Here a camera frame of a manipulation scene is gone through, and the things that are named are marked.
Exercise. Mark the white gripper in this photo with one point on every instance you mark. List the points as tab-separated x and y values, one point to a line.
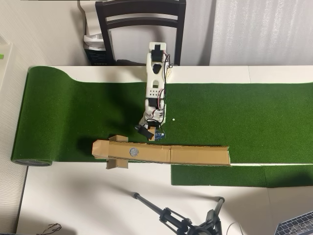
149	127

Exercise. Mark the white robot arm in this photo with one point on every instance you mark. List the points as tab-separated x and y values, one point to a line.
155	78

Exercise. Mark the brown cardboard ramp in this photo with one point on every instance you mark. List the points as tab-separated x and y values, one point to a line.
183	155

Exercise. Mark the long green putting mat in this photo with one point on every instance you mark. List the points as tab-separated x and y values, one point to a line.
73	110

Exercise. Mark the dark blue box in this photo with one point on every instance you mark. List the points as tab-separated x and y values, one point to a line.
97	56

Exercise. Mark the small green turf piece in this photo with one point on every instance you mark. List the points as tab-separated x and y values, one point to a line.
220	175

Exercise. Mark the black tripod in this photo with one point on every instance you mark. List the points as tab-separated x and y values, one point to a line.
171	218

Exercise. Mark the dark wooden chair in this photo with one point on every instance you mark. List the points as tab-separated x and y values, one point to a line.
100	24

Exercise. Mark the white foam packaging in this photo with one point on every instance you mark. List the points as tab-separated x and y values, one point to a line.
91	22

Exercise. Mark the white curtain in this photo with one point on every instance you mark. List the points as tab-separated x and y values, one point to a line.
261	31

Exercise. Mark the small green object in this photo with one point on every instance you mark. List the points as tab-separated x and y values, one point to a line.
1	56

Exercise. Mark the gray laptop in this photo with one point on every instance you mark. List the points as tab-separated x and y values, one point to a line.
297	225

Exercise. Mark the cardboard camera mount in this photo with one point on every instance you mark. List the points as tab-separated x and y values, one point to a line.
152	133

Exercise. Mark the blue camera circuit board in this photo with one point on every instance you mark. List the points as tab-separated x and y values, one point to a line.
160	135

